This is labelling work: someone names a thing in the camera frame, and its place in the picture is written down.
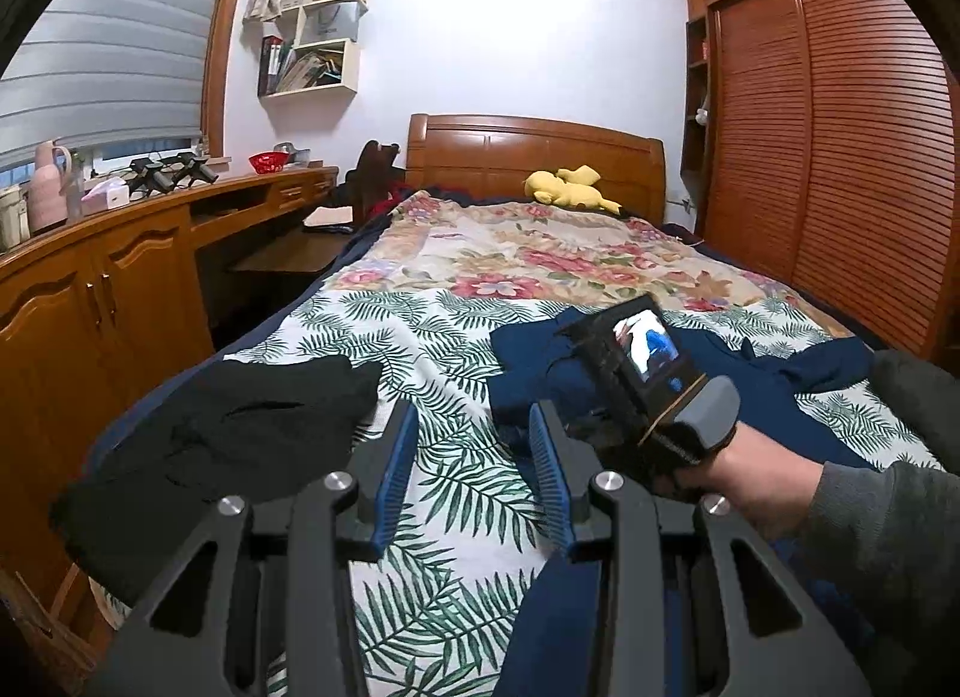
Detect pink tissue box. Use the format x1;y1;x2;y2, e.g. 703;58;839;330
81;179;132;214

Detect grey window blind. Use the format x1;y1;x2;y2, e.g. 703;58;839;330
0;0;248;173

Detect person's right hand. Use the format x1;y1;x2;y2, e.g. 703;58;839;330
675;427;826;542

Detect wooden headboard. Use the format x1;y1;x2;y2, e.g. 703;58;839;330
405;113;667;225

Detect wooden louvred wardrobe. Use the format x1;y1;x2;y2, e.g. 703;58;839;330
681;0;960;360

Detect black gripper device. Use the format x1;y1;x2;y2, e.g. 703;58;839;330
127;157;177;197
171;151;220;188

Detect pink thermos jug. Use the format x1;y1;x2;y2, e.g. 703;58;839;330
28;139;72;234

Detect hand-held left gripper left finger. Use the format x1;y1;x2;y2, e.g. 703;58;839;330
86;399;419;697

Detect navy blue garment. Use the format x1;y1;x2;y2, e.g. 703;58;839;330
489;305;878;697

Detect black binders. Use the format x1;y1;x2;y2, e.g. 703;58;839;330
259;35;284;96

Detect dark wooden chair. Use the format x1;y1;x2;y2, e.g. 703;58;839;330
349;140;406;225

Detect white wall shelf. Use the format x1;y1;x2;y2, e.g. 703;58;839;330
257;0;370;98

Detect wooden desk with cabinets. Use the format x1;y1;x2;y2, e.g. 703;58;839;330
0;164;353;638

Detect black folded garment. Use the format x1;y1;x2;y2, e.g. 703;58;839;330
49;354;383;604

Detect floral blanket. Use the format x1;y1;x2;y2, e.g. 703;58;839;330
319;190;848;334

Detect red and dark clothes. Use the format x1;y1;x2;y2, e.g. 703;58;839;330
330;175;466;218

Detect yellow plush toy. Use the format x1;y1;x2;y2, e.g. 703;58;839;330
523;164;623;216

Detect leaf print bed sheet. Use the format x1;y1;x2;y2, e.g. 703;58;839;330
105;288;946;697

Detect clear bottle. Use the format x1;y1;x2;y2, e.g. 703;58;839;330
64;152;85;222

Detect dark grey cloth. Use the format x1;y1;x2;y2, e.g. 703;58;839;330
870;348;960;473

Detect grey paper bag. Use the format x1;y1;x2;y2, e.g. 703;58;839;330
300;0;361;45

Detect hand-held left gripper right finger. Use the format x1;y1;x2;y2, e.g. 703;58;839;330
527;400;875;697

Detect papers on desk tray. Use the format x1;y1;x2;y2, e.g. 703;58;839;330
302;205;353;233

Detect leaning books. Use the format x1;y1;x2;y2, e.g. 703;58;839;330
281;50;346;92

